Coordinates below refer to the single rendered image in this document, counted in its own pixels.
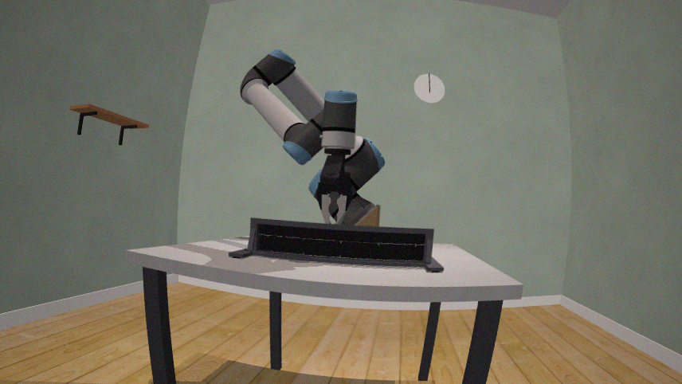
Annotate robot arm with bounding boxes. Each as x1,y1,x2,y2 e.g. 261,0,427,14
240,49,385,225

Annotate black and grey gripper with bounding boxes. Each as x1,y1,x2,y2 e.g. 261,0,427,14
317,148,352,225

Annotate black network patch panel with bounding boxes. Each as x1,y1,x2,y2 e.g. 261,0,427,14
229,217,444,272

